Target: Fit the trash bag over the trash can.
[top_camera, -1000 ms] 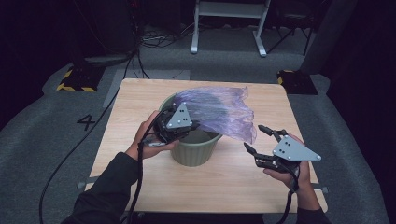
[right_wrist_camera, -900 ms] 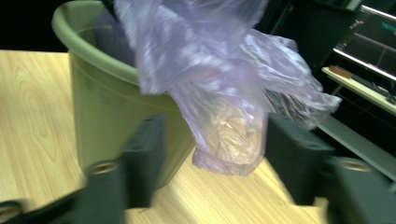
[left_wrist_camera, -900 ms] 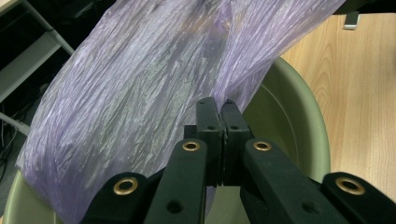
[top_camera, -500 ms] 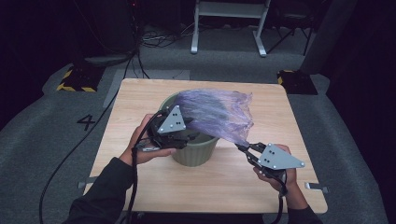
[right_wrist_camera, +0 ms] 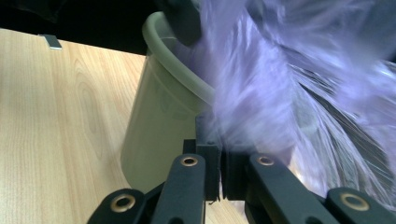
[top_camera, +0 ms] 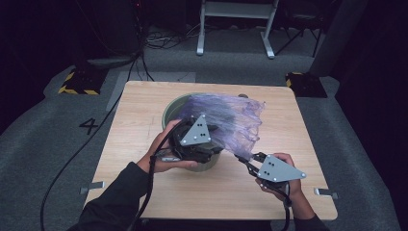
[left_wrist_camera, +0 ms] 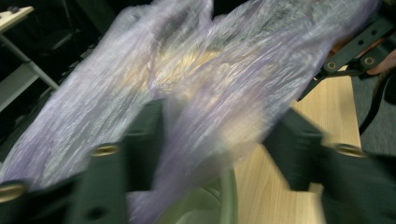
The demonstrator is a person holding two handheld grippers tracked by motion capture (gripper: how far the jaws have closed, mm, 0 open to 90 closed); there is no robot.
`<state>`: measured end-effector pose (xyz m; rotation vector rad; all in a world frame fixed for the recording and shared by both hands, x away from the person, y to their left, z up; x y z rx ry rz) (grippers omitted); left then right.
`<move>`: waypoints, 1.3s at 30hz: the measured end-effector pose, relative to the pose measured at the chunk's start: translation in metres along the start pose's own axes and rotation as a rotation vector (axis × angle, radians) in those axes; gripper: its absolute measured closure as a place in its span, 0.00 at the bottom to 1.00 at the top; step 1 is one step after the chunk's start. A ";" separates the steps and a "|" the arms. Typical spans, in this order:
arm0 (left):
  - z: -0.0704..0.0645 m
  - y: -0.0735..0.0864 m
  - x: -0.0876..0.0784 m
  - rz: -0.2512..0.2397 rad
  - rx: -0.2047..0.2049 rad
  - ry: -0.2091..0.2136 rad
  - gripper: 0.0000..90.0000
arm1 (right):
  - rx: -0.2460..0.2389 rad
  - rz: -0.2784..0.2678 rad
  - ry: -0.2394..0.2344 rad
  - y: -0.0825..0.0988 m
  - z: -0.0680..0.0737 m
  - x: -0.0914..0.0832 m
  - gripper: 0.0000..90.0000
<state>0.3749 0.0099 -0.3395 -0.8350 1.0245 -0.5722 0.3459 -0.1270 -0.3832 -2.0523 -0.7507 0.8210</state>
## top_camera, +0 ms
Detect purple plastic bag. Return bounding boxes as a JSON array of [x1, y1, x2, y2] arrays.
[[177, 92, 267, 162]]

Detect left hand-held gripper cable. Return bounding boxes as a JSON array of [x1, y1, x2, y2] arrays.
[[127, 118, 191, 231]]

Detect grey flat stand base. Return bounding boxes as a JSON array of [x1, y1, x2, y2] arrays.
[[86, 55, 142, 70]]

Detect white metal stand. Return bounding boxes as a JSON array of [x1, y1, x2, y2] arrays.
[[195, 0, 280, 61]]

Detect right hand-held gripper cable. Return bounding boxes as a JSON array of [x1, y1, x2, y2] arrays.
[[271, 183, 293, 231]]

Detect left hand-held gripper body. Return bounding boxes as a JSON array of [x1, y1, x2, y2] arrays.
[[167, 114, 224, 165]]

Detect hand-held gripper cable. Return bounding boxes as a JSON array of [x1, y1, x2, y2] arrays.
[[127, 118, 191, 231], [271, 183, 293, 231]]

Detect tangle of floor cables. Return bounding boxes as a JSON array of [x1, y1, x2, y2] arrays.
[[143, 22, 202, 51]]

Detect person's right hand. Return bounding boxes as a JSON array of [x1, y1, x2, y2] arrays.
[[255, 152, 304, 202]]

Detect grey curtain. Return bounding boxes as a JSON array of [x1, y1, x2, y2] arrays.
[[308, 0, 370, 78]]

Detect grey metal table bracket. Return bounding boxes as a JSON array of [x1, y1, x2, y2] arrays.
[[79, 180, 106, 196], [313, 187, 339, 200]]

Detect black folding stand legs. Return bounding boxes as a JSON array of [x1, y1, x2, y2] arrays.
[[273, 13, 323, 59]]

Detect black yellow striped base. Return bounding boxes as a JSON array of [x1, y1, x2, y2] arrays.
[[57, 65, 109, 96], [285, 71, 328, 99]]

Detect person's left hand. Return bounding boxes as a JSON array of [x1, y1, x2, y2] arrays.
[[137, 118, 199, 174]]

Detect green plastic bin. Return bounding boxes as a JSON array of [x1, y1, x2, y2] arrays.
[[161, 92, 223, 173]]

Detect long black floor cable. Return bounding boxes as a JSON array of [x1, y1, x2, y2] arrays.
[[39, 51, 144, 231]]

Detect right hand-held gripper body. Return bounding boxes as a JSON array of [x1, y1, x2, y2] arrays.
[[252, 154, 308, 194]]

